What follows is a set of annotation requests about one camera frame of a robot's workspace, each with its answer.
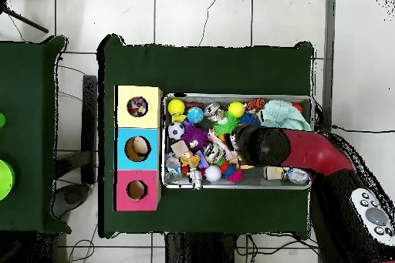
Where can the brown plush teddy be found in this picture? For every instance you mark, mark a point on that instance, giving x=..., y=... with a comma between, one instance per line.
x=189, y=159

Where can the mint green cloth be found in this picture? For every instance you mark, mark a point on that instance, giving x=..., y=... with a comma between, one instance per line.
x=284, y=115

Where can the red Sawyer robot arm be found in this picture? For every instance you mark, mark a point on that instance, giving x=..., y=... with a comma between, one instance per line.
x=321, y=152

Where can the clear mesh bin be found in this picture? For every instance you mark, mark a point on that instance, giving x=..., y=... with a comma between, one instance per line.
x=179, y=184

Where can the wooden box with three holes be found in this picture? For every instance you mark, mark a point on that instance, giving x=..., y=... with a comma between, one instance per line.
x=151, y=164

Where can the small globe ball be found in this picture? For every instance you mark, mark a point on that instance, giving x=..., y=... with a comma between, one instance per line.
x=195, y=115

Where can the black and white soccer ball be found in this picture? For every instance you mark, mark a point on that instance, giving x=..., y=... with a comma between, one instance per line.
x=176, y=131

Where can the green spiky ball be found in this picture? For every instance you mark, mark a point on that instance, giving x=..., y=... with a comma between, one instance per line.
x=225, y=122

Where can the yellow ball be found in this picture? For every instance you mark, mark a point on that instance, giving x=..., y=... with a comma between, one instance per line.
x=236, y=109
x=176, y=107

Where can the silver toy robot figure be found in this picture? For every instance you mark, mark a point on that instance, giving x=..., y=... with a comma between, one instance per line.
x=195, y=178

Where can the blue spiky ball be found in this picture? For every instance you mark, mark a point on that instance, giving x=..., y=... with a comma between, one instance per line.
x=250, y=118

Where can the orange tiger plush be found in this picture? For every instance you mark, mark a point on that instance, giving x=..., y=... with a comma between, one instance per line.
x=255, y=104

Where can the dark green table cloth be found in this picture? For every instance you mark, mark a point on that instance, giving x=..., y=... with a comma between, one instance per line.
x=203, y=65

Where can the black upright panel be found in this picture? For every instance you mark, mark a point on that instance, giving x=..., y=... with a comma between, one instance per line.
x=89, y=127

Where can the green cloth side table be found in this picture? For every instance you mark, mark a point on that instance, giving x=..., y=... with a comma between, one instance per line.
x=31, y=121

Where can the small bright green object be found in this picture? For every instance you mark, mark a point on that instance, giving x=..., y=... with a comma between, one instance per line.
x=2, y=121

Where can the bright green cup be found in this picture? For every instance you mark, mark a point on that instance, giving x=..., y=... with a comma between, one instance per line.
x=5, y=180

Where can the black tripod leg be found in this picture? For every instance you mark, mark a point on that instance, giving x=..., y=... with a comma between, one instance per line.
x=24, y=19

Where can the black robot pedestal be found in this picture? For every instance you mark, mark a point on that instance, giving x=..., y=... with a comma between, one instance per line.
x=203, y=250

